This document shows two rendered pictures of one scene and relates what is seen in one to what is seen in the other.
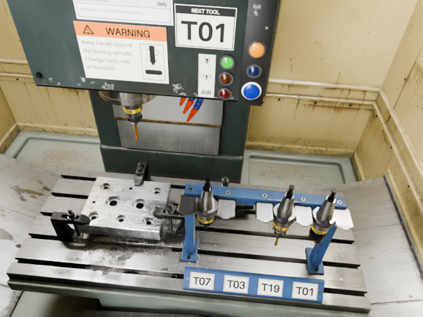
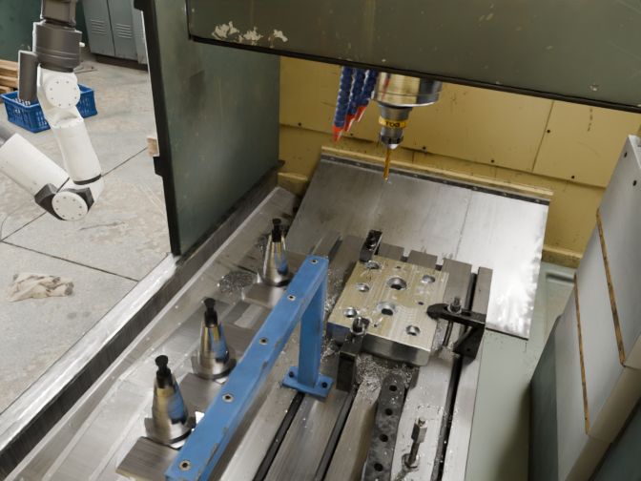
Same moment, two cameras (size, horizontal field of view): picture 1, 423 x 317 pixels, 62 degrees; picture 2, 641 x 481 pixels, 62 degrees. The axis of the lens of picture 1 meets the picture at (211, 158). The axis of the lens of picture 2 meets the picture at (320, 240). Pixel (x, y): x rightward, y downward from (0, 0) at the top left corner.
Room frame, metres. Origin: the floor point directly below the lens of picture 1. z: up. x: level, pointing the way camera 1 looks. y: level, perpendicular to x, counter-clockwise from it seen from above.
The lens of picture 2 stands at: (0.89, -0.69, 1.79)
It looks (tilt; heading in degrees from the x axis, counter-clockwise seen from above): 34 degrees down; 104
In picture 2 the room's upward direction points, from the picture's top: 4 degrees clockwise
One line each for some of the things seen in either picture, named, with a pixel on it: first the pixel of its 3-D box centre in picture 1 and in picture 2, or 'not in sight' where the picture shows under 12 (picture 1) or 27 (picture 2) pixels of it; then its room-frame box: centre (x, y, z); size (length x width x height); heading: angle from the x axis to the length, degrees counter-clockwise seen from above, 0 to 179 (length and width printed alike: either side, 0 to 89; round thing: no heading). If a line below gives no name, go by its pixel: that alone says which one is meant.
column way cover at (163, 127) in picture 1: (167, 104); (604, 310); (1.22, 0.20, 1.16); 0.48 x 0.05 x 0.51; 87
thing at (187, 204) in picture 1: (187, 205); (287, 259); (0.64, 0.06, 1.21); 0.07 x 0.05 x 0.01; 177
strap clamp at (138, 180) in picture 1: (141, 176); (454, 323); (0.97, 0.28, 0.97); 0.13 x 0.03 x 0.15; 177
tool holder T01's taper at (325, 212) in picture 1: (327, 207); (167, 399); (0.62, -0.32, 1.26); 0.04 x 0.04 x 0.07
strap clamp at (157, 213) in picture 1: (172, 217); (355, 345); (0.78, 0.13, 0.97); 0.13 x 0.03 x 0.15; 87
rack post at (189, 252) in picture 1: (190, 224); (311, 332); (0.70, 0.06, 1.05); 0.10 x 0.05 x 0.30; 177
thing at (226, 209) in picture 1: (225, 209); (262, 295); (0.64, -0.05, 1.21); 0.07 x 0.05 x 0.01; 177
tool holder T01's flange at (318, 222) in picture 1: (323, 217); (171, 424); (0.62, -0.32, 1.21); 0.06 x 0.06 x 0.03
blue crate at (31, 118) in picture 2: not in sight; (51, 105); (-2.40, 2.83, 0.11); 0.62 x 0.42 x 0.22; 71
